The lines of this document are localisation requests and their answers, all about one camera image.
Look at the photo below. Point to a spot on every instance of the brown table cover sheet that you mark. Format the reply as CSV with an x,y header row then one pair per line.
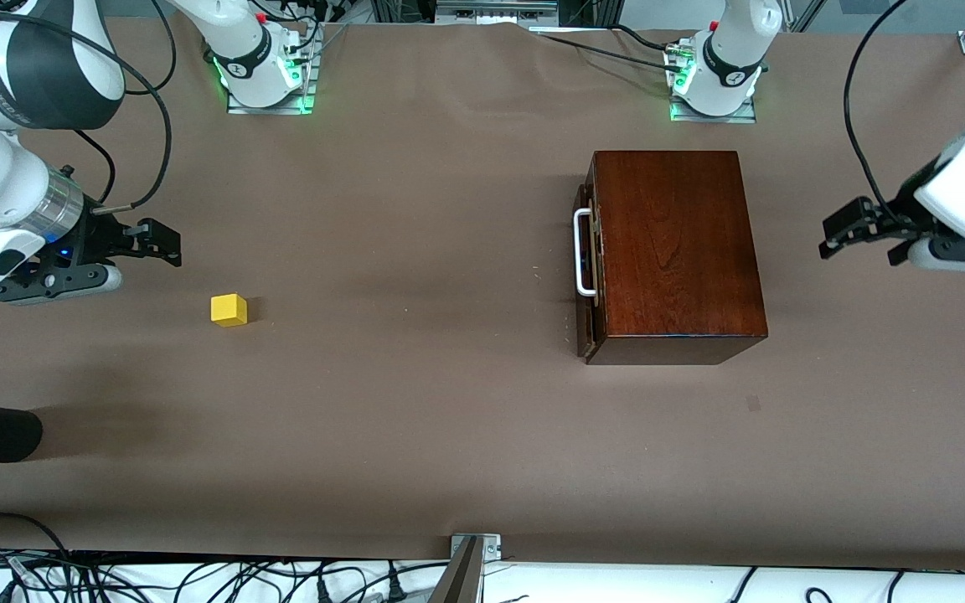
x,y
365,377

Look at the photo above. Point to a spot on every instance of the slanted aluminium extrusion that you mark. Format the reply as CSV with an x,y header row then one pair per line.
x,y
807,15

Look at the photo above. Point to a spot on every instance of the dark slanted mount beam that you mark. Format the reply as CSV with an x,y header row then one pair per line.
x,y
457,582

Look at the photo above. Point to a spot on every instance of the dark brown wooden cabinet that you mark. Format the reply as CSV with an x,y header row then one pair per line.
x,y
675,251

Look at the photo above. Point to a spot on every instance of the yellow cube block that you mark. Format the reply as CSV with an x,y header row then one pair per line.
x,y
229,310

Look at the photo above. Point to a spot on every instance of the black power plug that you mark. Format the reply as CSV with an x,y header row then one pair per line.
x,y
323,590
396,590

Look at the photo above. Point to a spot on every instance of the grey equipment box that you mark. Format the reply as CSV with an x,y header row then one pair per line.
x,y
495,10

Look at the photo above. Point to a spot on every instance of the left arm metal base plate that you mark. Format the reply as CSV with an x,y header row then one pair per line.
x,y
713,117

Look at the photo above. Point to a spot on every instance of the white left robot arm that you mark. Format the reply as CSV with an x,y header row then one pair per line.
x,y
730,59

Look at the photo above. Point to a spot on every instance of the silver mounting bracket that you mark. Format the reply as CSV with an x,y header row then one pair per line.
x,y
491,544

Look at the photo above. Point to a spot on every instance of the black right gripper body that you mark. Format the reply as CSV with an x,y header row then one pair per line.
x,y
102,238

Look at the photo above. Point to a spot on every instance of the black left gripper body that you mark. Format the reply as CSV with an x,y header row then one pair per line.
x,y
900,213

